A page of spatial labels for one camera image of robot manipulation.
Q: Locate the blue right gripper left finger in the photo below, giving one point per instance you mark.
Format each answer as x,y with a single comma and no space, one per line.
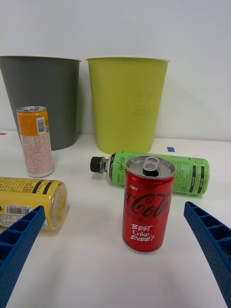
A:
16,245

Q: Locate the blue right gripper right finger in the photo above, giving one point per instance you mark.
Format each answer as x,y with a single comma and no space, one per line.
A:
214,240

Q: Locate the red drink can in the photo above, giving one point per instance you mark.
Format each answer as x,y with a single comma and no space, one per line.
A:
146,207

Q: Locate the yellow label plastic bottle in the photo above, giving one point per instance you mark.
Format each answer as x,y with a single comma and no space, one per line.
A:
24,192

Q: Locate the green label plastic bottle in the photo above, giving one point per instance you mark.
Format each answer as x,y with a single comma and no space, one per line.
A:
192,175

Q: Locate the orange and white drink can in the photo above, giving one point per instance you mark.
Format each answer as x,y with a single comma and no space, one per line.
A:
36,144

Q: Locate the grey plastic waste bin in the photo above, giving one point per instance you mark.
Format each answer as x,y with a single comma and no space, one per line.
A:
48,96

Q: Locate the yellow-green plastic waste bin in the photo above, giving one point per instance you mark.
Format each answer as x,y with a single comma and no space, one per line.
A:
125,106

